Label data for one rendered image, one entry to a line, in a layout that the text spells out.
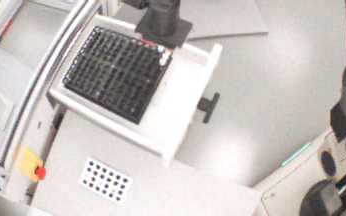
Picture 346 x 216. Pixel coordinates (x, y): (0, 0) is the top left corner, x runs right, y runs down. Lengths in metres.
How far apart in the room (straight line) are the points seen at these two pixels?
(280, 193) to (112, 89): 0.86
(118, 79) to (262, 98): 1.08
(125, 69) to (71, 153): 0.27
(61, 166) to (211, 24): 1.24
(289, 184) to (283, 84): 0.63
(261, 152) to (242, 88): 0.32
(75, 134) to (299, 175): 0.94
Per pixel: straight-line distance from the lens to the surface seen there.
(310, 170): 1.69
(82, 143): 1.10
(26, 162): 0.98
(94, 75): 1.04
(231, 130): 1.92
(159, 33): 0.83
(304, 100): 2.08
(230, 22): 2.12
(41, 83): 0.94
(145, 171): 1.07
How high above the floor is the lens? 1.81
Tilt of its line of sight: 70 degrees down
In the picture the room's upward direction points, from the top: 6 degrees clockwise
